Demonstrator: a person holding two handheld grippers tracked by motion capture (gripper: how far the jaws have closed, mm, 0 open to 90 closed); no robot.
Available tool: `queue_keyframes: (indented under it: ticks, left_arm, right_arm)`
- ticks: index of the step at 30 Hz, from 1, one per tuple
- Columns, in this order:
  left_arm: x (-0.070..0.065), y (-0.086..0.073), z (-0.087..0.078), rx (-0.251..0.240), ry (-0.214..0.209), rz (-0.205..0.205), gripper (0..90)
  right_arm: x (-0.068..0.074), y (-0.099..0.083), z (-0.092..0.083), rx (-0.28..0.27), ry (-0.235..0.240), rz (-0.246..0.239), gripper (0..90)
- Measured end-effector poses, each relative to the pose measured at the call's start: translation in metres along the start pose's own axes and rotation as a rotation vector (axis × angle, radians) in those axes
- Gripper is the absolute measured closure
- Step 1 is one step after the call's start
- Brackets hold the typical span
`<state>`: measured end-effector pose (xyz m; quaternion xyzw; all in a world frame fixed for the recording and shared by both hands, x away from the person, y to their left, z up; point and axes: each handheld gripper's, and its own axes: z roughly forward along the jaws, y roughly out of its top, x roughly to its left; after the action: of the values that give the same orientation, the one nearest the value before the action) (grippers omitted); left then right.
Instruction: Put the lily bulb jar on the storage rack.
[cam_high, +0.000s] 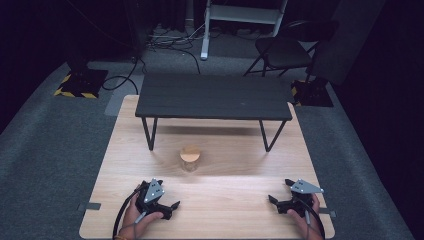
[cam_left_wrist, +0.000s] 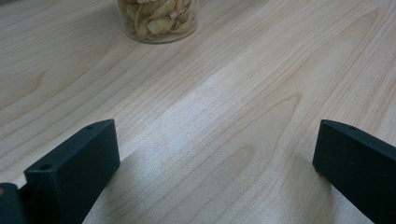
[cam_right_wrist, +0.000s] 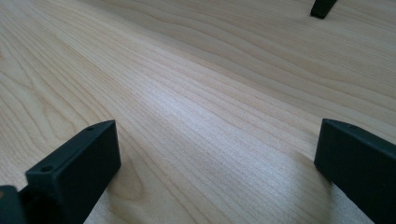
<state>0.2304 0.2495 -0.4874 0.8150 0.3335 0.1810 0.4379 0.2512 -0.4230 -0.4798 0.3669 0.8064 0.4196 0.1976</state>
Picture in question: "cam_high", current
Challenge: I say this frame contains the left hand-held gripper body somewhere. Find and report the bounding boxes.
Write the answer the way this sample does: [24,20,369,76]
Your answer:
[134,178,174,221]

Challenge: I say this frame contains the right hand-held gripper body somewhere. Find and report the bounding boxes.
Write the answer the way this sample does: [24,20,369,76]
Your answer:
[275,178,325,218]

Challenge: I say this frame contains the person's right hand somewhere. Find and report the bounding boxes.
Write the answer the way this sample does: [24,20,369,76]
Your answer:
[287,194,324,240]

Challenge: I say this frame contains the person's left hand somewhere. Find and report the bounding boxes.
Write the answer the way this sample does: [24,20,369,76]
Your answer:
[117,194,165,240]

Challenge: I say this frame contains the grey tape strip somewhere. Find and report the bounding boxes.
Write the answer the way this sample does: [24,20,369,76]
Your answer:
[318,207,338,218]
[77,201,102,212]

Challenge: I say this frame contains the glass jar with wooden lid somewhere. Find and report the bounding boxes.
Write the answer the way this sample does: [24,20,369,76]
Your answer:
[179,145,202,173]

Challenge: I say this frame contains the black riser shelf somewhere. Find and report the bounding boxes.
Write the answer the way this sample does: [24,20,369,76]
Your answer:
[134,73,294,153]

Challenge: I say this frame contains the black folding chair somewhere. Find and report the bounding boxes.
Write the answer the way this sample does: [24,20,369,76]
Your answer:
[243,19,340,78]

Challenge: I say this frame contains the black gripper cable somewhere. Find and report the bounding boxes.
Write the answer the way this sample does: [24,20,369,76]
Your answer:
[112,185,148,240]
[296,197,327,240]

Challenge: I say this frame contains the black base plate hazard tape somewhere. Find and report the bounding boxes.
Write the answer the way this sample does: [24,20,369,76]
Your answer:
[53,68,110,100]
[290,78,335,108]

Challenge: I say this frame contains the black floor cable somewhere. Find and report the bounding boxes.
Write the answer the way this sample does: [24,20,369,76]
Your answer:
[101,55,148,95]

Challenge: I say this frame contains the bundle of floor cables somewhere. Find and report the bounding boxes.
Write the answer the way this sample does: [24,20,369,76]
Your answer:
[145,22,208,76]

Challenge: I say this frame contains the white metal desk frame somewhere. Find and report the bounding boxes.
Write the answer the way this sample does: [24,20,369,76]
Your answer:
[199,0,290,61]

